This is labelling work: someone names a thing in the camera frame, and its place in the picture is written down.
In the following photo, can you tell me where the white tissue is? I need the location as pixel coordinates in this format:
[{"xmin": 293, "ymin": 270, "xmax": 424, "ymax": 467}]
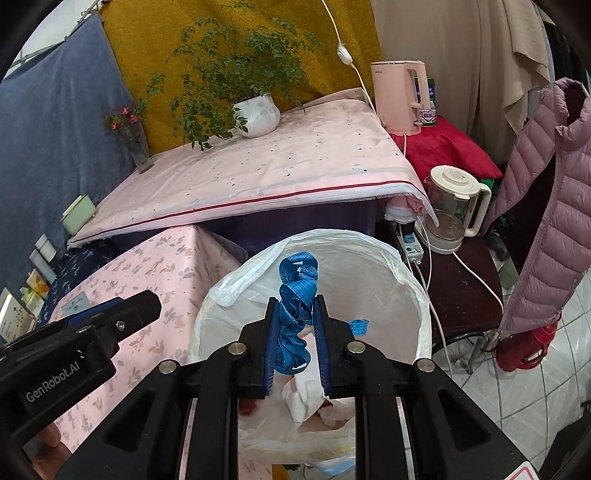
[{"xmin": 281, "ymin": 328, "xmax": 355, "ymax": 427}]

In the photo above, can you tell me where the white trash bag bin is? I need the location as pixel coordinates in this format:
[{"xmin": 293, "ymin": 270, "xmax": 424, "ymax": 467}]
[{"xmin": 186, "ymin": 228, "xmax": 434, "ymax": 467}]

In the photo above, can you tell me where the person's left hand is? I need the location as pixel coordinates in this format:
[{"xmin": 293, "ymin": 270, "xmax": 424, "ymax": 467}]
[{"xmin": 32, "ymin": 423, "xmax": 71, "ymax": 480}]

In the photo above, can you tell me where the white gift box with flowers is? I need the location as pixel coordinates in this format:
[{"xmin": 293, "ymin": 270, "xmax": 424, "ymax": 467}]
[{"xmin": 0, "ymin": 288, "xmax": 35, "ymax": 343}]

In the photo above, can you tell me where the green tissue pack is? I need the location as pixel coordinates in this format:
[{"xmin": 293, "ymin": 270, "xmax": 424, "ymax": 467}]
[{"xmin": 20, "ymin": 287, "xmax": 44, "ymax": 318}]

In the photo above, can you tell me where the pink floral tablecloth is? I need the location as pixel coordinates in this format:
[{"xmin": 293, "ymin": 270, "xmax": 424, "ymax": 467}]
[{"xmin": 49, "ymin": 224, "xmax": 274, "ymax": 480}]

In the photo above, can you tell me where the navy floral cloth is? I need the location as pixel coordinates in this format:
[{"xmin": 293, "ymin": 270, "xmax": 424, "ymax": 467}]
[{"xmin": 33, "ymin": 243, "xmax": 118, "ymax": 329}]

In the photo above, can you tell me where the white power strip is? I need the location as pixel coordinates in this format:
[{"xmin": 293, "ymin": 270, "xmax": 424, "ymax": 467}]
[{"xmin": 398, "ymin": 231, "xmax": 424, "ymax": 265}]

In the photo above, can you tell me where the tall white bottle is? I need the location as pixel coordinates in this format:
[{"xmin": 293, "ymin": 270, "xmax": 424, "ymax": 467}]
[{"xmin": 29, "ymin": 249, "xmax": 57, "ymax": 285}]

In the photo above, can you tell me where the white cylindrical jar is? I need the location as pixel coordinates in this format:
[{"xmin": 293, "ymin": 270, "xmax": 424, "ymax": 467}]
[{"xmin": 35, "ymin": 234, "xmax": 57, "ymax": 263}]

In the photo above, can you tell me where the mint green box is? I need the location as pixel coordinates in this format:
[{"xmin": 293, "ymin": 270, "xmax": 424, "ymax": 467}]
[{"xmin": 60, "ymin": 194, "xmax": 96, "ymax": 236}]

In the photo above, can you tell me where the light pink dotted tablecloth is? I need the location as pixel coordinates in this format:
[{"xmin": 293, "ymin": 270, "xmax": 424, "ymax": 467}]
[{"xmin": 68, "ymin": 88, "xmax": 435, "ymax": 247}]

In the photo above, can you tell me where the glass kettle with white lid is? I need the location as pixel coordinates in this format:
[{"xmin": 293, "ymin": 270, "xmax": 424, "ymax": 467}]
[{"xmin": 418, "ymin": 165, "xmax": 492, "ymax": 255}]

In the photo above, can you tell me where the red cushion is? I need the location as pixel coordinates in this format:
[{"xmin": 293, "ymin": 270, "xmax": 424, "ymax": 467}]
[{"xmin": 391, "ymin": 116, "xmax": 503, "ymax": 182}]

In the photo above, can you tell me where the blue hanging blanket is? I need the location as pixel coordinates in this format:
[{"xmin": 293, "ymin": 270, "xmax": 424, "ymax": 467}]
[{"xmin": 1, "ymin": 14, "xmax": 134, "ymax": 291}]

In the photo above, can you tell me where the pink electric kettle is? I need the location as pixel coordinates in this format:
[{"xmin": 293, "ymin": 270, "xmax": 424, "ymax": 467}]
[{"xmin": 370, "ymin": 60, "xmax": 430, "ymax": 135}]

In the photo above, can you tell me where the glass vase with red flowers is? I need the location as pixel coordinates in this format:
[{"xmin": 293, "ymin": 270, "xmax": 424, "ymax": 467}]
[{"xmin": 104, "ymin": 98, "xmax": 153, "ymax": 174}]

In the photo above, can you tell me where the potted green plant white pot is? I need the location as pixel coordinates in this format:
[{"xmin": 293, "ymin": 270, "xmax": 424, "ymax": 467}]
[{"xmin": 168, "ymin": 1, "xmax": 325, "ymax": 150}]

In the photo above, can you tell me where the mauve puffer jacket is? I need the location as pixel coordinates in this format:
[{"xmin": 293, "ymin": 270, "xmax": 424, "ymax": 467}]
[{"xmin": 482, "ymin": 78, "xmax": 590, "ymax": 337}]

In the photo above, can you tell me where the beige curtain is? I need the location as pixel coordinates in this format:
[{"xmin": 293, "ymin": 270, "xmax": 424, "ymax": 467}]
[{"xmin": 372, "ymin": 0, "xmax": 553, "ymax": 164}]

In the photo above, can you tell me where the mustard yellow hanging blanket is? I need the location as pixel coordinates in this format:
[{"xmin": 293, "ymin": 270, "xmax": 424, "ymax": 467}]
[{"xmin": 101, "ymin": 1, "xmax": 381, "ymax": 153}]

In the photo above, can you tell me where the white lamp cable with switch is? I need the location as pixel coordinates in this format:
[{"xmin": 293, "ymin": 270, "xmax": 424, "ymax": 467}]
[{"xmin": 320, "ymin": 0, "xmax": 385, "ymax": 126}]

